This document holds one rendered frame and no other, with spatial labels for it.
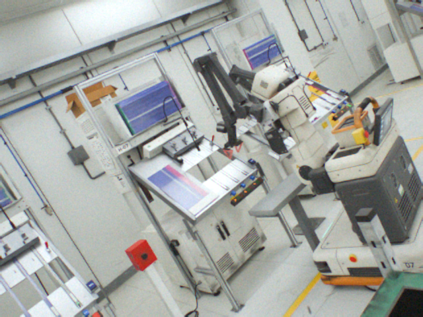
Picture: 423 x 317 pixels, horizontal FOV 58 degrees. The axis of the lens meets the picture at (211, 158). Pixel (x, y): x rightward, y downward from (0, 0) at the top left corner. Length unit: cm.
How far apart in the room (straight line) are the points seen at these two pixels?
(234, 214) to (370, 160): 147
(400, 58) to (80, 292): 586
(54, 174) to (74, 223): 56
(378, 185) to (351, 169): 15
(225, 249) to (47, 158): 214
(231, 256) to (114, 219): 172
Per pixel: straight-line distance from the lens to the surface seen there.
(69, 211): 428
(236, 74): 271
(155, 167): 293
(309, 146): 232
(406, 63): 689
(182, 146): 302
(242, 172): 291
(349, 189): 211
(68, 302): 236
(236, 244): 318
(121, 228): 445
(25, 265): 254
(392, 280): 87
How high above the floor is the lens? 146
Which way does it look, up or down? 10 degrees down
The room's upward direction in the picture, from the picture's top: 28 degrees counter-clockwise
